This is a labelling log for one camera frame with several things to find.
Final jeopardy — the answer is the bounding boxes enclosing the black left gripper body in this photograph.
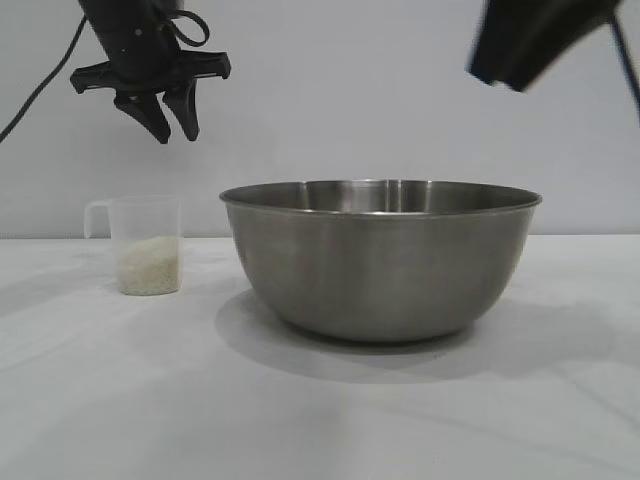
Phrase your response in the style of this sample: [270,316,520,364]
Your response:
[69,0,233,100]

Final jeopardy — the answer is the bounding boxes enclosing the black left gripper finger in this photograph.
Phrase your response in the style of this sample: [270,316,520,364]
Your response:
[159,82,202,142]
[113,93,174,145]

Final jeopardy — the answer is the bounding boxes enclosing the translucent plastic measuring cup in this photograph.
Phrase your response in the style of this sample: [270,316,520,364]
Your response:
[83,195,185,296]

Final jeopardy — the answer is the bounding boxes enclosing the white rice grains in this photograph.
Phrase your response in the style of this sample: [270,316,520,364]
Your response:
[117,235,180,296]

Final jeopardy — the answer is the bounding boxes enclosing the stainless steel mixing bowl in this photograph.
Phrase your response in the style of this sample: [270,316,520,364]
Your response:
[218,178,544,344]

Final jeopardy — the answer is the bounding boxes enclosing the long black left arm cable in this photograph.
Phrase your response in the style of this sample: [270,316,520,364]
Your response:
[0,7,87,144]

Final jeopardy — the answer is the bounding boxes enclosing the looped black left wrist cable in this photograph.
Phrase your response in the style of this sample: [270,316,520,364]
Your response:
[158,6,212,49]

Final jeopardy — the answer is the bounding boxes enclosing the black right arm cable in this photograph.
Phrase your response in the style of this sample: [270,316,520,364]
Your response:
[610,7,640,119]

